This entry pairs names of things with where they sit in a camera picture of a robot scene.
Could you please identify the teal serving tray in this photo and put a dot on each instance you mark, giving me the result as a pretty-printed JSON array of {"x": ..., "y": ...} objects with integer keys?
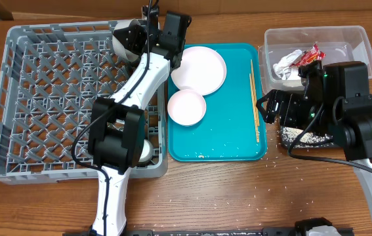
[{"x": 227, "y": 131}]

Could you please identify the white cup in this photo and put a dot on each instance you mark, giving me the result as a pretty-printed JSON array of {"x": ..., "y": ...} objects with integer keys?
[{"x": 147, "y": 152}]

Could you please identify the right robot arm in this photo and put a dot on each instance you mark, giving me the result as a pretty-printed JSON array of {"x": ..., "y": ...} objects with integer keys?
[{"x": 335, "y": 101}]

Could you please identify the large white plate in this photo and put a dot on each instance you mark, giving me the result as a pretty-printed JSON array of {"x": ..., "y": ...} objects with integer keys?
[{"x": 202, "y": 69}]

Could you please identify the small white plate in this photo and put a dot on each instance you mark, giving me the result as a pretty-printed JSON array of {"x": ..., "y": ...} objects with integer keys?
[{"x": 186, "y": 107}]

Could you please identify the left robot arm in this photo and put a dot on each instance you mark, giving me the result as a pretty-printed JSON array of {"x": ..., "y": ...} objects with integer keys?
[{"x": 116, "y": 134}]

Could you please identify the wooden chopstick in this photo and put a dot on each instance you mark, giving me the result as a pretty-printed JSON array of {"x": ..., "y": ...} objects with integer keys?
[
  {"x": 254, "y": 78},
  {"x": 256, "y": 127}
]

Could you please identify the grey plastic dish rack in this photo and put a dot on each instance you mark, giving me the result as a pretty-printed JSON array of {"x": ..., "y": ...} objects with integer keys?
[{"x": 50, "y": 76}]

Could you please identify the right wooden chopstick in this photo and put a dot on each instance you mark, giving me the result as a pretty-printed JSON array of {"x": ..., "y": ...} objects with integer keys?
[{"x": 254, "y": 78}]

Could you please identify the black waste tray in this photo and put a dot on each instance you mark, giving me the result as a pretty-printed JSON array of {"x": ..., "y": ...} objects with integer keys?
[{"x": 327, "y": 144}]

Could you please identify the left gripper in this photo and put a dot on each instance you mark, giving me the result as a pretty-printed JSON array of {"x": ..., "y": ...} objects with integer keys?
[{"x": 132, "y": 37}]

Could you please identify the clear plastic bin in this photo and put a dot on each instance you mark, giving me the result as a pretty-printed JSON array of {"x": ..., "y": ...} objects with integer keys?
[{"x": 339, "y": 43}]

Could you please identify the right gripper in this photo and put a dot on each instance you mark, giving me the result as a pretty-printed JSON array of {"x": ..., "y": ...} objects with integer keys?
[{"x": 290, "y": 105}]

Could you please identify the grey bowl with food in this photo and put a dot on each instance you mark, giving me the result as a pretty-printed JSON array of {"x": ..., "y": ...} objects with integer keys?
[{"x": 128, "y": 39}]

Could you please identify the pile of rice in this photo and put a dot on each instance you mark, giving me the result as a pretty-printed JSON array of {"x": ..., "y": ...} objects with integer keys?
[{"x": 290, "y": 134}]

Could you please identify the red snack wrapper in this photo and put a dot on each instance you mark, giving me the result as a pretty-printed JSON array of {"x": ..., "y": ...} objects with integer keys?
[{"x": 310, "y": 56}]

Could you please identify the white napkin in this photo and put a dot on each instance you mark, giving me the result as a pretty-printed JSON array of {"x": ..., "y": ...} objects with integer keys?
[{"x": 286, "y": 68}]

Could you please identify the left wooden chopstick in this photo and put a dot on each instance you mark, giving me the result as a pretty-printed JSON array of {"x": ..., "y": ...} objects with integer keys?
[{"x": 256, "y": 127}]

